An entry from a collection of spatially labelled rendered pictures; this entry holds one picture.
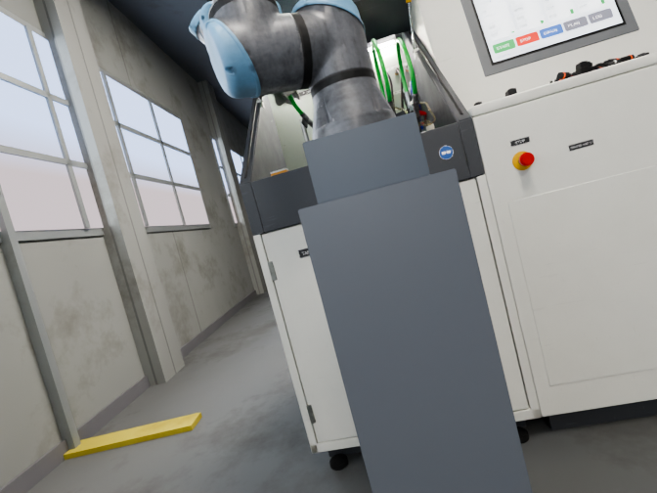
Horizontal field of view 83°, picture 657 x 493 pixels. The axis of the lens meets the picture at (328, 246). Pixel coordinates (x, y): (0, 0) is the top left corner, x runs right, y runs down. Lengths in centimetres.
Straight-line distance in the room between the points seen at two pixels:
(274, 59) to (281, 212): 59
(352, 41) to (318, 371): 91
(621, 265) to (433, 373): 78
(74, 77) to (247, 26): 253
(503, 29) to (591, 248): 78
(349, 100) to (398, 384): 45
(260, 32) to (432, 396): 61
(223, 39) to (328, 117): 19
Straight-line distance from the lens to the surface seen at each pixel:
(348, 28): 69
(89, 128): 300
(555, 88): 123
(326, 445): 134
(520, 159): 113
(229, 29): 65
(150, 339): 287
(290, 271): 115
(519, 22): 158
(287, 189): 114
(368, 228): 56
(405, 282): 57
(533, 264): 119
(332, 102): 65
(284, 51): 65
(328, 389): 125
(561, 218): 120
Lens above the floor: 77
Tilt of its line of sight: 3 degrees down
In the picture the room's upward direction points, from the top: 15 degrees counter-clockwise
